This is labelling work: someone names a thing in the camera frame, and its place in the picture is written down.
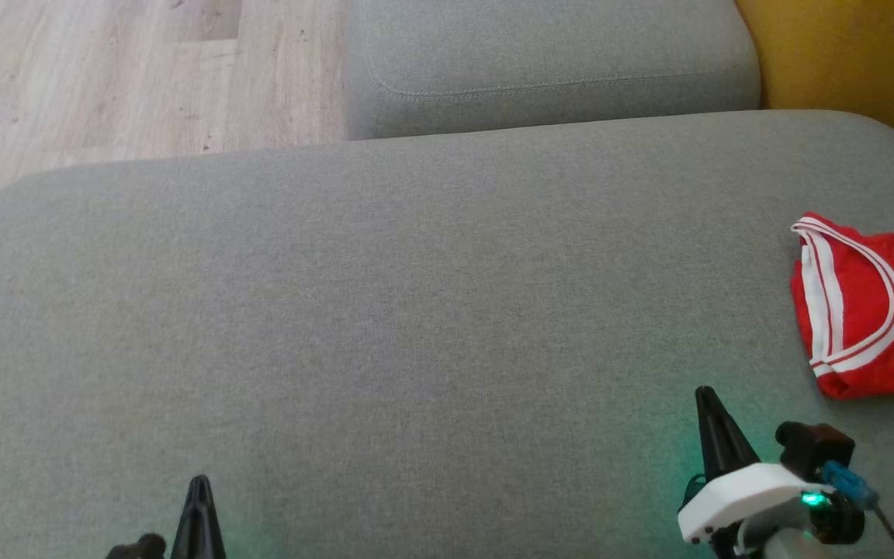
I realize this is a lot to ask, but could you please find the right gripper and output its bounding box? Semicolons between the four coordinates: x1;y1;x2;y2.
677;386;865;559

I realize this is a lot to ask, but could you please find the large grey sofa seat cushion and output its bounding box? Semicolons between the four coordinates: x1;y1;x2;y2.
0;109;894;559

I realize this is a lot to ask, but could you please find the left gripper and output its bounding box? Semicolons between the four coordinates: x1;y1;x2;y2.
106;475;227;559

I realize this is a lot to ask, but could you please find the black cable with blue connector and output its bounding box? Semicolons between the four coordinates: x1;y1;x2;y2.
819;462;894;559

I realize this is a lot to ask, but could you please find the small grey sofa cushion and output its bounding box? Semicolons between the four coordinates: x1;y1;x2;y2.
344;0;762;141

